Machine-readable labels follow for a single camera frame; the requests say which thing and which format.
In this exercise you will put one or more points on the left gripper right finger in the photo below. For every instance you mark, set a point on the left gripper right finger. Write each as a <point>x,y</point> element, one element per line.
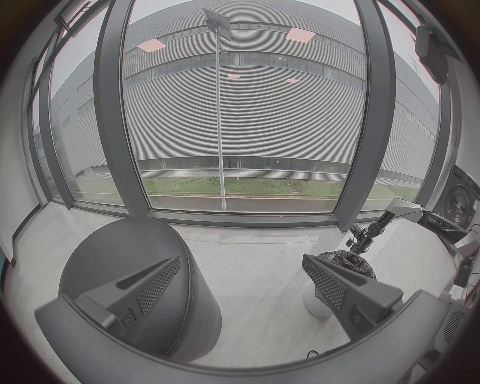
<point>360,296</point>

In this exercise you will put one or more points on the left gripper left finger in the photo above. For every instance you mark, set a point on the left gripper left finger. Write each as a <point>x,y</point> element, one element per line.
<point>150,287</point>

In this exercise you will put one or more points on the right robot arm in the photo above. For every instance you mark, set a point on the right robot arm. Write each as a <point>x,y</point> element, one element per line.
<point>405,210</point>

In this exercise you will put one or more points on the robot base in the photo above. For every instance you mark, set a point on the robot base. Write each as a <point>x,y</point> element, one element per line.
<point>455,326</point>

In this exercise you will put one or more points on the black plastic bag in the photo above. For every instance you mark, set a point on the black plastic bag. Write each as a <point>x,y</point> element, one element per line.
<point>350,262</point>

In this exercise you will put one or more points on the white trash bin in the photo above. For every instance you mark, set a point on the white trash bin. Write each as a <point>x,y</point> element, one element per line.
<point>317,307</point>

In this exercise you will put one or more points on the dark grey round chair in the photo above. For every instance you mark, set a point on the dark grey round chair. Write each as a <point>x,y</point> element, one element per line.
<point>112,247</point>

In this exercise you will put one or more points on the dark washing machine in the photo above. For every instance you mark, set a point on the dark washing machine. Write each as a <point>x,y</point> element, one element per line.
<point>459,198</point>

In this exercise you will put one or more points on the window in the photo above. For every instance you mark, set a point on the window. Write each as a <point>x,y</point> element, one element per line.
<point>112,150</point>

